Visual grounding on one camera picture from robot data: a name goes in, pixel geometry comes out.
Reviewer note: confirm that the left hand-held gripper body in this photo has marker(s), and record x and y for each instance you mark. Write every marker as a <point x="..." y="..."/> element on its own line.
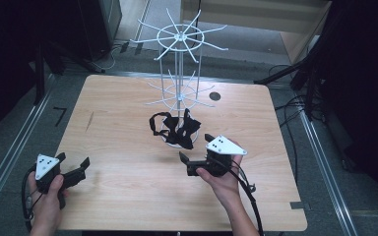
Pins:
<point x="44" y="164"/>

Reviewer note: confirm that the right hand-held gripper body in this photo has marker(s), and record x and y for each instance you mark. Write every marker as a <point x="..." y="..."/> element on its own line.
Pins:
<point x="224" y="147"/>

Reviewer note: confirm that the dark navy bow tie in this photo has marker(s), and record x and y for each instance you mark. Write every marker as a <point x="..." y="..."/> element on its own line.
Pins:
<point x="178" y="131"/>

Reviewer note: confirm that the person's right hand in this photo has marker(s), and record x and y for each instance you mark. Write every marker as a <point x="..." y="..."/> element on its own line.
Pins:
<point x="226" y="188"/>

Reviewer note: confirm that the person's left hand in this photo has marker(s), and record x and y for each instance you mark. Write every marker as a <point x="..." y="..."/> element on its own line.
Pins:
<point x="46" y="206"/>

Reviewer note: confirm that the grey tape strip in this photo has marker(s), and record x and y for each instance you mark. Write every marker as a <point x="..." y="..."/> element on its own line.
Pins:
<point x="300" y="205"/>

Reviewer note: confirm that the light wooden furniture panel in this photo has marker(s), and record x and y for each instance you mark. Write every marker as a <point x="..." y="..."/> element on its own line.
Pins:
<point x="259" y="16"/>

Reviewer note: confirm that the dark cabinet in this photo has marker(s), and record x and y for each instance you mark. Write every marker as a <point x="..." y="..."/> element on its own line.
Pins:
<point x="100" y="26"/>

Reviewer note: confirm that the metal floor rail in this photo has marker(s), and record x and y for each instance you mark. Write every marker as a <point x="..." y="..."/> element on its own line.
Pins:
<point x="328" y="177"/>
<point x="134" y="74"/>
<point x="10" y="164"/>

